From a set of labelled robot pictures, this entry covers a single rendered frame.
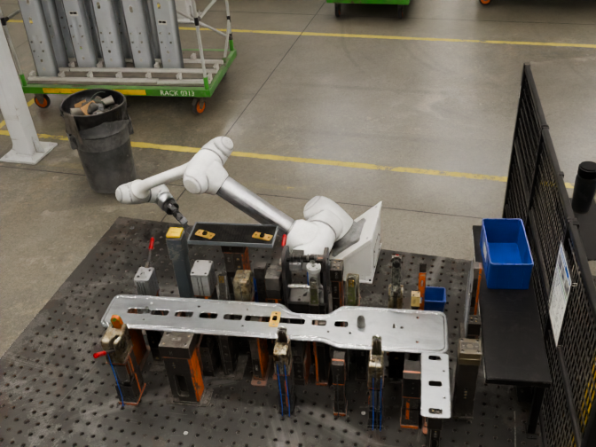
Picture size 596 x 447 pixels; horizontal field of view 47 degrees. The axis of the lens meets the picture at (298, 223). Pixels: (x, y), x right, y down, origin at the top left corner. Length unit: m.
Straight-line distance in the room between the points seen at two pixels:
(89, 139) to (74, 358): 2.46
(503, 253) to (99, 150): 3.33
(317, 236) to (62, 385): 1.27
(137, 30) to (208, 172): 3.94
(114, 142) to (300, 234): 2.58
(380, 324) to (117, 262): 1.56
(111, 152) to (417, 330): 3.32
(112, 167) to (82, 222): 0.48
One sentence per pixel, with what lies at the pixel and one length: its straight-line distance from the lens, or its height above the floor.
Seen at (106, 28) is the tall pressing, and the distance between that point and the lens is 6.99.
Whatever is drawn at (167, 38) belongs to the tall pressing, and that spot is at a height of 0.60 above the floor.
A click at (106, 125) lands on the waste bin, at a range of 5.26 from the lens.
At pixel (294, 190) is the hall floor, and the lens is 5.28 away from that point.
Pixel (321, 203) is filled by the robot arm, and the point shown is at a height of 1.07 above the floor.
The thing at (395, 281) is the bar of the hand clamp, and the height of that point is 1.10.
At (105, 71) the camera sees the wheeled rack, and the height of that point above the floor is 0.29.
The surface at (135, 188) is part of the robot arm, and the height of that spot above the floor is 1.07.
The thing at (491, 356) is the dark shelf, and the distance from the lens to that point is 2.57.
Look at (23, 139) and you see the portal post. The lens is 6.35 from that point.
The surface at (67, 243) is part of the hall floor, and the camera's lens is 5.16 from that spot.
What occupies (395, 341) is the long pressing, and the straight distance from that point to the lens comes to 2.62.
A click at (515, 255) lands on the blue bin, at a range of 3.01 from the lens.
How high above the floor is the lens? 2.88
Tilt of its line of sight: 36 degrees down
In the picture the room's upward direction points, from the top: 4 degrees counter-clockwise
